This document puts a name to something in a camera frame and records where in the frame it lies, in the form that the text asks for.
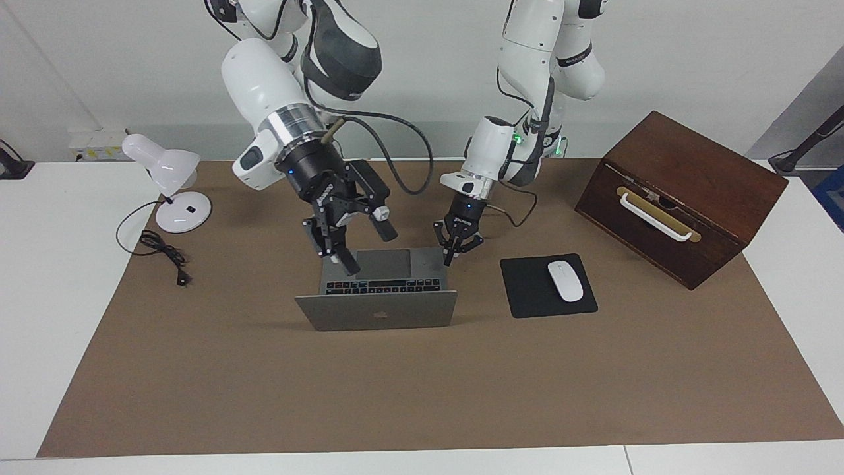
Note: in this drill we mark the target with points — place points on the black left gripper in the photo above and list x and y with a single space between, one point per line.
467 214

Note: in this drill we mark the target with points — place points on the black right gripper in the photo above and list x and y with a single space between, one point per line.
316 178

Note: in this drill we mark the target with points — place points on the silver laptop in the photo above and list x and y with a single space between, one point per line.
376 310

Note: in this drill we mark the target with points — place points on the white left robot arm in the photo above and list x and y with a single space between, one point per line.
527 39

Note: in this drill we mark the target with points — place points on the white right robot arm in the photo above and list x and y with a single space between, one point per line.
264 79

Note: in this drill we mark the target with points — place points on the black mouse pad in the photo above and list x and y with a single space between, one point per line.
527 290

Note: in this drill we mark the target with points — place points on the white computer mouse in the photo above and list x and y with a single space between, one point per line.
566 281

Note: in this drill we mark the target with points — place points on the brown table mat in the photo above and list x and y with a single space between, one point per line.
422 382

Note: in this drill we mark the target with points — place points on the white desk lamp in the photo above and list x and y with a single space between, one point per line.
165 165

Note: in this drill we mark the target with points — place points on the dark brown wooden box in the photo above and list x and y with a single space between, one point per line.
712 191

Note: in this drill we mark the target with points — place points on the black tripod stand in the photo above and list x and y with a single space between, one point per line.
801 155

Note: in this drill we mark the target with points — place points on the blue bin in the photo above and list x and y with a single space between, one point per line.
832 198

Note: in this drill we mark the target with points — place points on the white wall power strip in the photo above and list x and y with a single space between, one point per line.
95 142

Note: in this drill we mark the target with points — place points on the black clamp mount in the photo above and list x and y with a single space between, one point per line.
13 165

